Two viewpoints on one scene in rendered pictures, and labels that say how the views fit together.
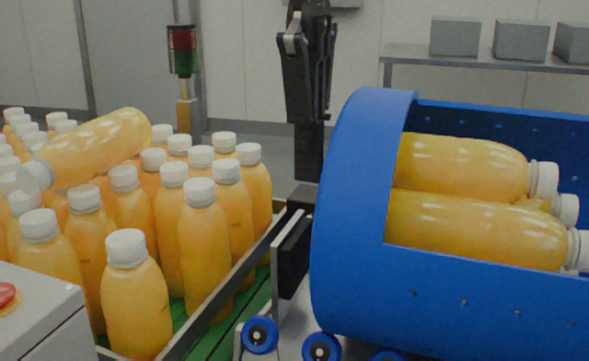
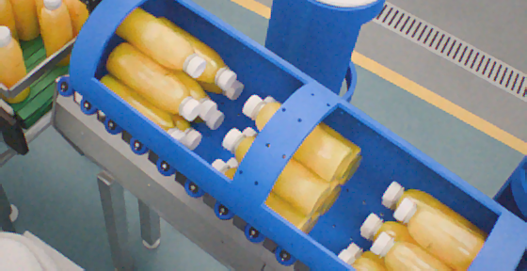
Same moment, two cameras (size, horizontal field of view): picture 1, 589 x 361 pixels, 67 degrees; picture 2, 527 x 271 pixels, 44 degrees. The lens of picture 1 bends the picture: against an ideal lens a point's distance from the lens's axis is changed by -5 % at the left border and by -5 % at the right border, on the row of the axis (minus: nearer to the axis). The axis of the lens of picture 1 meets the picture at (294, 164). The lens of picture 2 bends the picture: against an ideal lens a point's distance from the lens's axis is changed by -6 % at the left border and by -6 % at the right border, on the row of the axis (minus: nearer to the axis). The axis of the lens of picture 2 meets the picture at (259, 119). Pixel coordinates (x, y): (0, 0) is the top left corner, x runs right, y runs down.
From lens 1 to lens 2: 1.01 m
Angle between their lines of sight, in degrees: 32
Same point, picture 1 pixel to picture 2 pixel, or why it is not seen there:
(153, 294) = (11, 59)
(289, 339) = not seen: hidden behind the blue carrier
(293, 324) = not seen: hidden behind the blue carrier
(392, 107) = (119, 11)
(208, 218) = (54, 17)
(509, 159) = (173, 53)
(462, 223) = (135, 77)
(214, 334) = (56, 72)
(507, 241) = (150, 93)
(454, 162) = (150, 43)
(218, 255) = (59, 35)
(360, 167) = (89, 41)
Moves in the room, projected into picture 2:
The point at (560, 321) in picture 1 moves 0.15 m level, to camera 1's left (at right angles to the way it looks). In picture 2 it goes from (146, 136) to (73, 112)
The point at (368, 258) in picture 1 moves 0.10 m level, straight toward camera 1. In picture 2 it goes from (86, 81) to (55, 118)
